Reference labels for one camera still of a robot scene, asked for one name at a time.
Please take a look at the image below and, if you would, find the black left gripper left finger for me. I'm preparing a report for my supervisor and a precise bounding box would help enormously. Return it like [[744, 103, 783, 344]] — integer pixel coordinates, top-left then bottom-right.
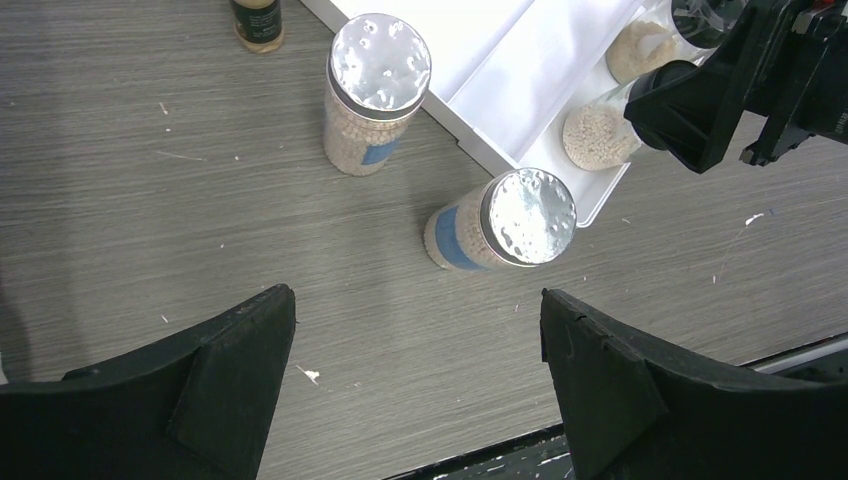
[[1, 284, 296, 479]]

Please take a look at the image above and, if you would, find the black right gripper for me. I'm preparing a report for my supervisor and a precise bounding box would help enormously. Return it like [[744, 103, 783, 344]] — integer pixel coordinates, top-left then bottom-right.
[[624, 1, 847, 173]]

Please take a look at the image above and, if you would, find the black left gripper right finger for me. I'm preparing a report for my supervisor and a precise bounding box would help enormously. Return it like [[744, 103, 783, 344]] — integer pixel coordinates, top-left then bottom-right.
[[540, 289, 847, 479]]

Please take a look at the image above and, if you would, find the black cap jar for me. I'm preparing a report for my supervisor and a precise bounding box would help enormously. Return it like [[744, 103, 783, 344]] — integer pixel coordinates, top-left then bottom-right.
[[562, 60, 696, 171], [605, 0, 747, 84]]

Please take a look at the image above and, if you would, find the silver lid jar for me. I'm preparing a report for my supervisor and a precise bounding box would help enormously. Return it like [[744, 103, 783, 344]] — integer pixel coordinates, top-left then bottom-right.
[[423, 167, 576, 271], [323, 12, 432, 176]]

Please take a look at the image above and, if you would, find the white divided plastic tray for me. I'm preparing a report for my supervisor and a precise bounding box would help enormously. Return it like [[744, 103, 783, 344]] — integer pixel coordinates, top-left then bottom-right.
[[308, 0, 643, 228]]

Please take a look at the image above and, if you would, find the small dark bottle near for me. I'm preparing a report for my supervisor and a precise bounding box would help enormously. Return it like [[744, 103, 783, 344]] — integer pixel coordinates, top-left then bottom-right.
[[229, 0, 284, 54]]

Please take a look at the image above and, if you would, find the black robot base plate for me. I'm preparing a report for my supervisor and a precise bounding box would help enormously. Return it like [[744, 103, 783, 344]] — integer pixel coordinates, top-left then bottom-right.
[[384, 331, 848, 480]]

